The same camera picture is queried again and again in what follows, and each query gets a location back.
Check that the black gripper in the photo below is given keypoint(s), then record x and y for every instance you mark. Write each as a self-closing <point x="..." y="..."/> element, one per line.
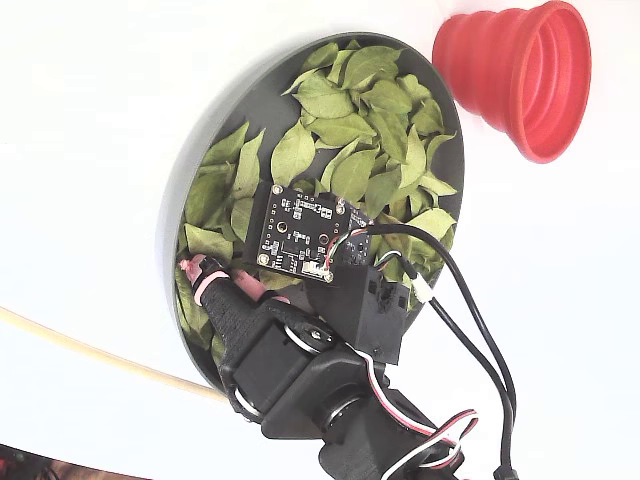
<point x="263" y="361"/>

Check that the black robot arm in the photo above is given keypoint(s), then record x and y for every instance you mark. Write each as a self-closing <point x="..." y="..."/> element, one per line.
<point x="380" y="440"/>

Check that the dark grey round bowl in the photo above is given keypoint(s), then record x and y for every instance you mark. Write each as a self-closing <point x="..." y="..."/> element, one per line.
<point x="172" y="200"/>

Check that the pile of green leaves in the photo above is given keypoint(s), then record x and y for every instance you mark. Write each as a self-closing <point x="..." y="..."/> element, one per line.
<point x="350" y="150"/>

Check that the red collapsible silicone cup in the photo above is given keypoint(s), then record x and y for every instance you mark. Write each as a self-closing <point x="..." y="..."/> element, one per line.
<point x="500" y="75"/>

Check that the thin wooden stick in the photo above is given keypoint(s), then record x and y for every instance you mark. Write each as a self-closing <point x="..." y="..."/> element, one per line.
<point x="100" y="355"/>

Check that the black camera module with lens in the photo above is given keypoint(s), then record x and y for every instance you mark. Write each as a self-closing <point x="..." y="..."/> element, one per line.
<point x="300" y="235"/>

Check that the black camera housing box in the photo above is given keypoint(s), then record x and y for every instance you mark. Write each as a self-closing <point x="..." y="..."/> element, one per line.
<point x="370" y="310"/>

